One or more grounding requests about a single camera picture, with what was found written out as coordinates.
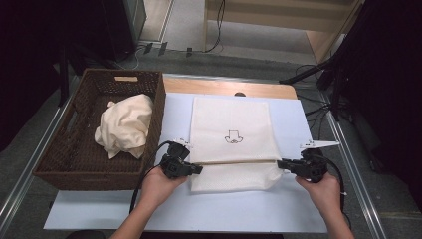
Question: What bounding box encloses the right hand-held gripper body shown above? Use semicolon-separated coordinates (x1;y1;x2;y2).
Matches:
288;139;341;184

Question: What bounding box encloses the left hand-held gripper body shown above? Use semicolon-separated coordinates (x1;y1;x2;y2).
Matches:
159;138;200;180

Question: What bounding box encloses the white mesh laundry bag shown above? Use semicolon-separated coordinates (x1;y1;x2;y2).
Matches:
188;96;285;194

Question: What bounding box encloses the cream cloth garment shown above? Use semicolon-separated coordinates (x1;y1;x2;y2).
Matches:
94;93;155;160

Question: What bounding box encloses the brown wicker basket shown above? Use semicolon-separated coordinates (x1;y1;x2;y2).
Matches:
32;68;167;192

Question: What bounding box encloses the person's left hand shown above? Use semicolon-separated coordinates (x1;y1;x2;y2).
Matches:
138;164;189;211

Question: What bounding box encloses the person's right hand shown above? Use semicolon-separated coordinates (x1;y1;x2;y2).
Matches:
294;171;343;214

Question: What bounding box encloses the black tripod stand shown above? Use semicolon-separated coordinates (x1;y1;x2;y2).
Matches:
278;49;352;122

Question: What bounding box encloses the person's dark clothing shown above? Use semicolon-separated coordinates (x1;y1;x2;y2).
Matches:
66;229;285;239

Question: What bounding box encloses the black curtain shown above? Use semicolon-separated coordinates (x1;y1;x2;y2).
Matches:
331;0;422;213
0;0;110;153

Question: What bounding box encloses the thin black stand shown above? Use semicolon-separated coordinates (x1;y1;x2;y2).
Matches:
58;43;88;108

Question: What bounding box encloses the light wooden furniture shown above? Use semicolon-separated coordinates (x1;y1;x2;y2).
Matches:
201;0;364;64

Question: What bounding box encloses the dark cabinet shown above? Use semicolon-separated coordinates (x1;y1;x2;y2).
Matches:
101;0;147;63

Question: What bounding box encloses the metal frame rail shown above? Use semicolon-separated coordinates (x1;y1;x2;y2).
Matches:
0;75;83;218
319;93;389;239

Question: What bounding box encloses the left hand-held gripper cable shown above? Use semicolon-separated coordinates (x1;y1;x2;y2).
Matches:
128;140;174;214

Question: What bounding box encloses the black floor cable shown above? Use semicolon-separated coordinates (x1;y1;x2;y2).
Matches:
295;64;321;77
304;102;332;118

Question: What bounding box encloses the white floor cable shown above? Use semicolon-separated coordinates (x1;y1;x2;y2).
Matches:
113;45;148;71

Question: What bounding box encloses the hanging black cable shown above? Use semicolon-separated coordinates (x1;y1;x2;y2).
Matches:
202;0;227;54

